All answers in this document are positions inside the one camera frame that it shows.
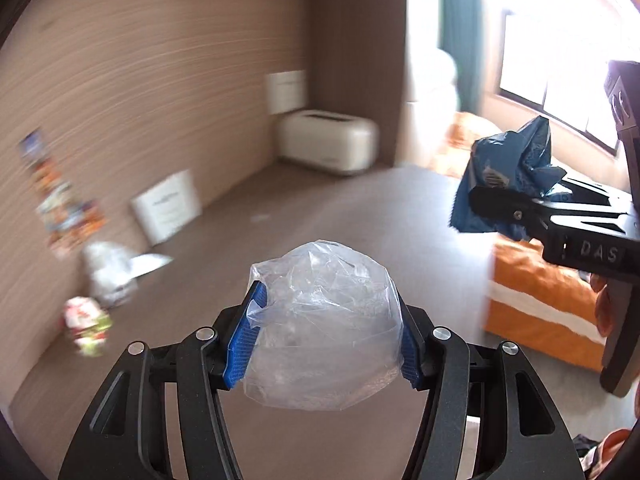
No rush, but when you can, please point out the window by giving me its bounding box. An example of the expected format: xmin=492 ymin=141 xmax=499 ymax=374
xmin=495 ymin=0 xmax=640 ymax=156

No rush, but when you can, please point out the person's orange clothing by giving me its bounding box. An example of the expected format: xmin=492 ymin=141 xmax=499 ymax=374
xmin=575 ymin=429 xmax=635 ymax=480

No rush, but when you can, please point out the white padded headboard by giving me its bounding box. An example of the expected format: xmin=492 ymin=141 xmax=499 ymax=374
xmin=405 ymin=49 xmax=461 ymax=166

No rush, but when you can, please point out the orange blanket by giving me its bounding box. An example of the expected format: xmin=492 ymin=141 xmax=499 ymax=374
xmin=432 ymin=111 xmax=608 ymax=373

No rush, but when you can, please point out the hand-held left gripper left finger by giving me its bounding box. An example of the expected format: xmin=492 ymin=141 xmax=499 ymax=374
xmin=59 ymin=282 xmax=268 ymax=480

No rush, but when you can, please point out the cream toaster-shaped box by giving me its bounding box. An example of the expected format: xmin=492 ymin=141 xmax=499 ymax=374
xmin=277 ymin=109 xmax=379 ymax=177

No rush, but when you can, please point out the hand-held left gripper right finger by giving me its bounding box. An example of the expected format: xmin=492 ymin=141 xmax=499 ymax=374
xmin=395 ymin=297 xmax=583 ymax=480

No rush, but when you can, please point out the white paper sheet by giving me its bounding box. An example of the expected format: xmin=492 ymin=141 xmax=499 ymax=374
xmin=127 ymin=254 xmax=174 ymax=279

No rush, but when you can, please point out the dark teal curtain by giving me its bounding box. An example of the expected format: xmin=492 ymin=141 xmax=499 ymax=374
xmin=437 ymin=0 xmax=483 ymax=116

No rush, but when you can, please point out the white plastic bag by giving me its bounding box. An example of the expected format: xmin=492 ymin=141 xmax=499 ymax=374
xmin=82 ymin=241 xmax=138 ymax=308

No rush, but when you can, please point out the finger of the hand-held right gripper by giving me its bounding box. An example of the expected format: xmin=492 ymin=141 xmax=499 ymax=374
xmin=469 ymin=186 xmax=556 ymax=248
xmin=552 ymin=176 xmax=630 ymax=212

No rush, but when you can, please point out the clear plastic bag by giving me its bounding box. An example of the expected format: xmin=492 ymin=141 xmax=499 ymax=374
xmin=240 ymin=240 xmax=405 ymax=412

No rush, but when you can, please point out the colourful sticker strip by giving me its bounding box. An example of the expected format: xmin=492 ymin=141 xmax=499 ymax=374
xmin=19 ymin=129 xmax=108 ymax=261

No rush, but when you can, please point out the blue snack wrapper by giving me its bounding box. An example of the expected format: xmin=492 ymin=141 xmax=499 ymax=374
xmin=448 ymin=116 xmax=568 ymax=241

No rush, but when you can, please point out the person's right hand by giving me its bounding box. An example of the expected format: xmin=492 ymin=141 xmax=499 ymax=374
xmin=590 ymin=275 xmax=613 ymax=337

